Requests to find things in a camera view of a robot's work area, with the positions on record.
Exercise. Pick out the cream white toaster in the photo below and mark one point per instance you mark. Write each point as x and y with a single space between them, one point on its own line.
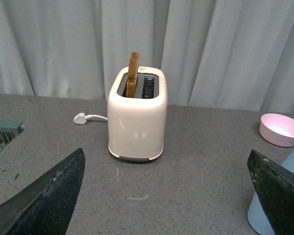
136 126

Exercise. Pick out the pink plastic bowl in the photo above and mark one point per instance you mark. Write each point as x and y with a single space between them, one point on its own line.
277 129

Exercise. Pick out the toast bread slice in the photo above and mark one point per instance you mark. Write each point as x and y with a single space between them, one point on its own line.
132 75

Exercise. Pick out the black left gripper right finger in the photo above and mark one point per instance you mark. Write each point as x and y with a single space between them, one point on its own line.
274 186

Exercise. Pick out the grey curtain backdrop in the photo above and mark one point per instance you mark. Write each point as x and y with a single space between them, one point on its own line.
236 54

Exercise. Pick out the blue plastic cup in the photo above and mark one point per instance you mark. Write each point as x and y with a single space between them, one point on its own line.
255 215

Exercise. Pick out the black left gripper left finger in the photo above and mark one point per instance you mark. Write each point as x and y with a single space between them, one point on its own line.
46 206

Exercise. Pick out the green slotted rack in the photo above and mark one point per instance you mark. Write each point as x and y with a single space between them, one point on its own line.
9 130

